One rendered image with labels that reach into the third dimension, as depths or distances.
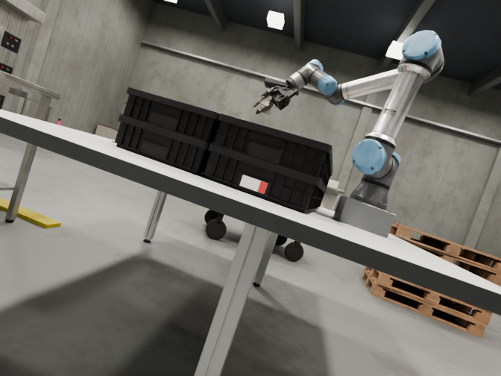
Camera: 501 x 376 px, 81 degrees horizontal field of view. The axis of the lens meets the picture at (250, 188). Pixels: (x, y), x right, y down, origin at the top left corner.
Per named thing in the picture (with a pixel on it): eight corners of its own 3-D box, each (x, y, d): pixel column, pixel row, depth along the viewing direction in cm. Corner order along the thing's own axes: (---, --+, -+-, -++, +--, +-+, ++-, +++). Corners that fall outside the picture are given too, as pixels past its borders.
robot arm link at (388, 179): (394, 189, 124) (405, 159, 123) (385, 183, 113) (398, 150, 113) (366, 181, 131) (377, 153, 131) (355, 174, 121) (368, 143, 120)
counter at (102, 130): (104, 146, 1092) (110, 127, 1088) (156, 164, 1059) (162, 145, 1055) (91, 143, 1024) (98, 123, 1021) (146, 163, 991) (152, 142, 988)
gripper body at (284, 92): (277, 102, 132) (298, 86, 133) (266, 90, 136) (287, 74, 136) (279, 112, 140) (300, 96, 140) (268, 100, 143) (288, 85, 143)
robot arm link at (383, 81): (446, 60, 120) (331, 90, 150) (443, 45, 112) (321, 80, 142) (447, 86, 118) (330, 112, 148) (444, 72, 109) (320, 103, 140)
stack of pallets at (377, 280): (450, 309, 348) (473, 249, 344) (486, 340, 276) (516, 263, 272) (359, 274, 370) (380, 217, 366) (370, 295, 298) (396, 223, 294)
